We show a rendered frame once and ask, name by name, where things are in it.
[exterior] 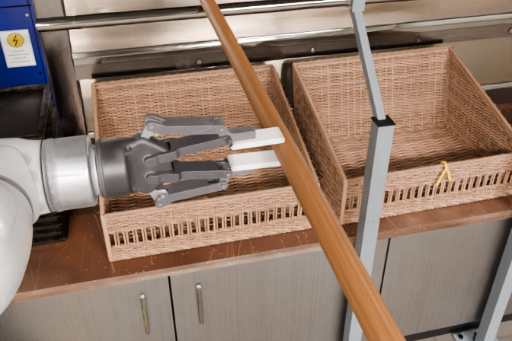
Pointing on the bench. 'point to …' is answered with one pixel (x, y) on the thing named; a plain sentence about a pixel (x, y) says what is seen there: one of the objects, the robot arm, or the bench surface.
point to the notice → (17, 48)
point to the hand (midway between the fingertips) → (255, 149)
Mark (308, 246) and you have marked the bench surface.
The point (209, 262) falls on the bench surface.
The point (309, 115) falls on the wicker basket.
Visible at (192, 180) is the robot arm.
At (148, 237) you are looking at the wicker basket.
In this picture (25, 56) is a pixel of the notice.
